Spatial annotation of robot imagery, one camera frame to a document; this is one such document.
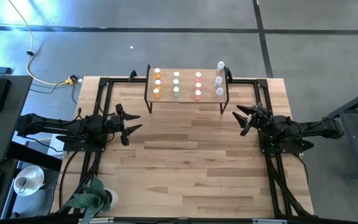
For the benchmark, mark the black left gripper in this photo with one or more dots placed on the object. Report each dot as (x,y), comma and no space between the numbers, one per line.
(118,124)

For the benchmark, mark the orange medicine bottle white cap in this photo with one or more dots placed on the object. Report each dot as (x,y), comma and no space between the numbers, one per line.
(157,71)
(156,91)
(157,82)

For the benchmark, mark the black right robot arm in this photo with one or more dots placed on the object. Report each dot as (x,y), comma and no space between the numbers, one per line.
(309,129)

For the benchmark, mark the white coffee cup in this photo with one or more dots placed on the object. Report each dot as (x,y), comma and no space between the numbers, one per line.
(22,183)

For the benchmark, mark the wooden shelf black metal frame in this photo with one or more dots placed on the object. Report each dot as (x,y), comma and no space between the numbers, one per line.
(186,93)

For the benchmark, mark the black aluminium rig frame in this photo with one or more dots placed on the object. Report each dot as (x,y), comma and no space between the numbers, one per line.
(120,80)

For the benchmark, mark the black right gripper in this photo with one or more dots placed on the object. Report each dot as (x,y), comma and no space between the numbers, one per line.
(261,121)

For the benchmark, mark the clear medicine bottle white cap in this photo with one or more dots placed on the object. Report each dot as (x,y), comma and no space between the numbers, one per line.
(220,65)
(218,81)
(219,92)

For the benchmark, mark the pink medicine bottle white cap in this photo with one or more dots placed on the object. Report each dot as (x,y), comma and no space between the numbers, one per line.
(198,74)
(198,92)
(198,84)

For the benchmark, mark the green plant white pot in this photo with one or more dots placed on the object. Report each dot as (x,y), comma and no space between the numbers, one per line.
(92,196)

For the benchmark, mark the dark metal stand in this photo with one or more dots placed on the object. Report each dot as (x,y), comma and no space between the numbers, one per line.
(351,146)

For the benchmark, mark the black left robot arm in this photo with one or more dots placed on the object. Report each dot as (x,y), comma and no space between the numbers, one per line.
(57,126)

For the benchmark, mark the green medicine bottle white cap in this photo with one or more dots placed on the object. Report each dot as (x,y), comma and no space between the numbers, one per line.
(176,89)
(176,74)
(175,81)

